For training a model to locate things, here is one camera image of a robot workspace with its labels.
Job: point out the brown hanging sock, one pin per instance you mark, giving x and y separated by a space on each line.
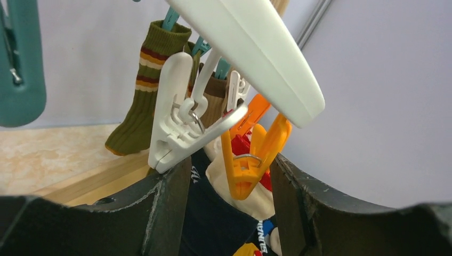
216 93

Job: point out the orange clothes clip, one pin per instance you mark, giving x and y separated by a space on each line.
246 170

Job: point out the white clothes clip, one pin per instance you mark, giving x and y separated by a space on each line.
177 130

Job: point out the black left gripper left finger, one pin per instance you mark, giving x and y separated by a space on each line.
145 218

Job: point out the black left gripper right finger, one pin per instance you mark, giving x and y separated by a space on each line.
316 219

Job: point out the teal clothes clip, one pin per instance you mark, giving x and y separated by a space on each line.
23 90

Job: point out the white round clip hanger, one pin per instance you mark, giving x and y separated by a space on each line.
252 37

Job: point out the navy white red hanging sock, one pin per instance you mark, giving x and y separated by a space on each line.
217 224

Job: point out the wooden hanger rack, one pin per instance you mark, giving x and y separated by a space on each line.
102 181

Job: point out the olive striped hanging sock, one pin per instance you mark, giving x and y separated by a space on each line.
133 134

